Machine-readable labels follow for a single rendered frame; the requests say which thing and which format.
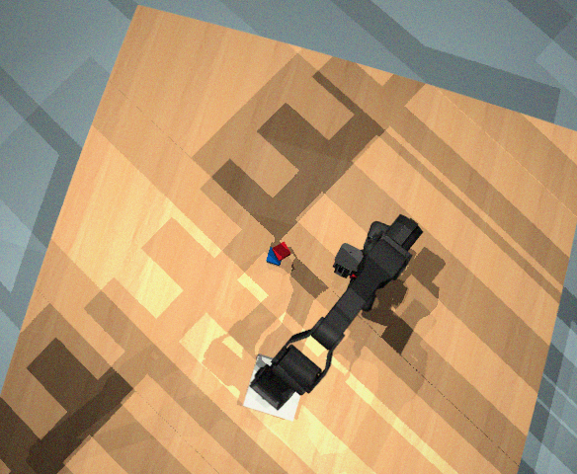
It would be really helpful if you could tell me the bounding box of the blue cube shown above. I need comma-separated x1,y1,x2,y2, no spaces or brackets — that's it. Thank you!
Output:
266,247,281,266

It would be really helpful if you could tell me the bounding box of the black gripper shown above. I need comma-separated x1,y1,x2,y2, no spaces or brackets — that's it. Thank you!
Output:
347,221,389,312

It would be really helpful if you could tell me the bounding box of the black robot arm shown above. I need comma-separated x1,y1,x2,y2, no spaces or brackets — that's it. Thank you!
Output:
249,213,423,410

